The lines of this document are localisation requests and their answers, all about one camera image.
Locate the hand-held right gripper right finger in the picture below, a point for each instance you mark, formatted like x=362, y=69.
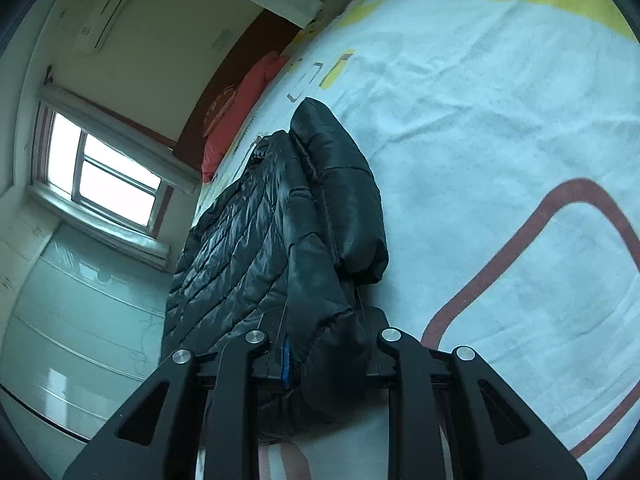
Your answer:
x=400, y=370

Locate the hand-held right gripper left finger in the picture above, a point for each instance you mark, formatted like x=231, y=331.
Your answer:
x=286, y=367

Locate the black puffer jacket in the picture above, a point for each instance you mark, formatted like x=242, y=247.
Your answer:
x=250, y=240

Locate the glass door wardrobe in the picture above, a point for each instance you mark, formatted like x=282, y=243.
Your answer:
x=85, y=320

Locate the wooden framed window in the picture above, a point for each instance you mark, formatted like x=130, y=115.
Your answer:
x=115, y=180

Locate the bed with patterned sheet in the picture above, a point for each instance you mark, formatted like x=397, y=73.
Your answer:
x=500, y=135

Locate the red pillow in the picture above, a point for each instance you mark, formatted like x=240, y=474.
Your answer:
x=240, y=105

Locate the wooden headboard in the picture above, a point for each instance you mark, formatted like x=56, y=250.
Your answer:
x=235, y=52

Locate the white air conditioner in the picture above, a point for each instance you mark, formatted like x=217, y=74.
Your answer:
x=112, y=7

